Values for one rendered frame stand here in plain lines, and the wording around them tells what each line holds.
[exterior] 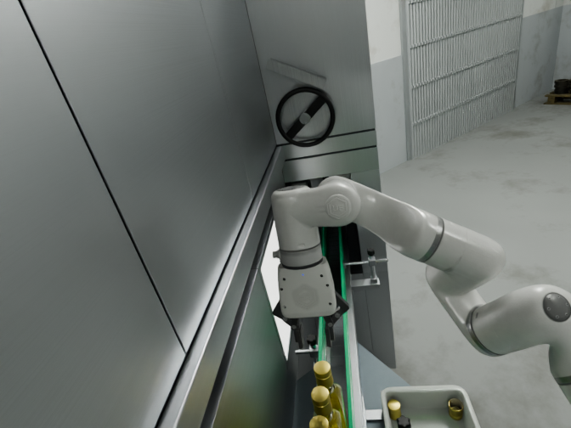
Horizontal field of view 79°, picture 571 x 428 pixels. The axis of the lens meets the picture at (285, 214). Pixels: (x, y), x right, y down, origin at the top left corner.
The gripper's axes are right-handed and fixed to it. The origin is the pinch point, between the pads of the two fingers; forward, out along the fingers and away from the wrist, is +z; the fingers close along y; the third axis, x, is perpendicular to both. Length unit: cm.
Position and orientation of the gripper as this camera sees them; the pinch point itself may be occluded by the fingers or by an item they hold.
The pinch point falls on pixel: (314, 335)
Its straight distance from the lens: 70.6
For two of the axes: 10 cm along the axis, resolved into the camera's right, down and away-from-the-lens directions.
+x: 1.6, -2.3, 9.6
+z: 1.6, 9.6, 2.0
